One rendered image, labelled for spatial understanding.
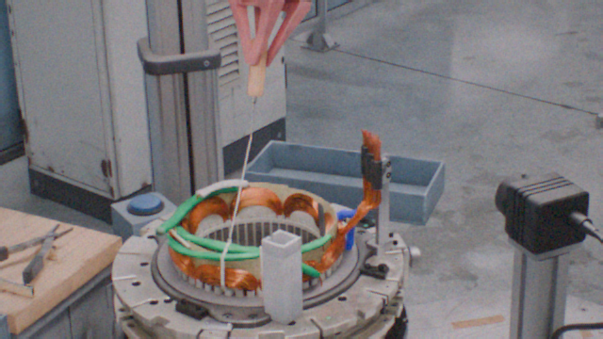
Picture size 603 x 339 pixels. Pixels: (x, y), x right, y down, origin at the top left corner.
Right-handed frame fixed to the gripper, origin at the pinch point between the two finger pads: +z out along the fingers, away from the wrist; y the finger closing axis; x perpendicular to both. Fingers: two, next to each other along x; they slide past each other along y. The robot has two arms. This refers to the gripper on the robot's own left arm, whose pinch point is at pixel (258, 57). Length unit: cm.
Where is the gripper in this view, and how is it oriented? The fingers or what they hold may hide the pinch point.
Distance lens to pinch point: 129.9
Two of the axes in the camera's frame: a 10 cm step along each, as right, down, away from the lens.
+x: -7.2, -2.2, 6.6
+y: 6.7, 0.2, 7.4
